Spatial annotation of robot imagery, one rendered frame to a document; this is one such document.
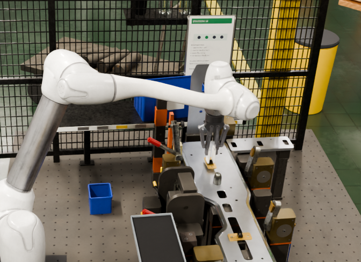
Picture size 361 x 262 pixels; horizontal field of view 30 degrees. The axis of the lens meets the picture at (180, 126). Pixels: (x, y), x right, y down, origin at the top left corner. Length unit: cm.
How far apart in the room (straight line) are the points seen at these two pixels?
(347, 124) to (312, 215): 237
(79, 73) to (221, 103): 52
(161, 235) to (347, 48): 495
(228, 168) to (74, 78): 84
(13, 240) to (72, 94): 55
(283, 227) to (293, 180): 85
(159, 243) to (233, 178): 71
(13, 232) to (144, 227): 50
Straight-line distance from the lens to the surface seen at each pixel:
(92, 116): 307
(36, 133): 250
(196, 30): 311
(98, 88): 230
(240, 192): 267
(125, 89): 236
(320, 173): 344
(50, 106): 246
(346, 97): 587
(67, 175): 325
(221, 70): 255
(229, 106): 244
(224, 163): 284
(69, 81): 228
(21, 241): 244
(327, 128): 533
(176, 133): 267
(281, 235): 255
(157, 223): 222
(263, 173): 280
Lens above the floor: 253
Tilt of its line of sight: 30 degrees down
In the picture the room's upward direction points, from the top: 4 degrees clockwise
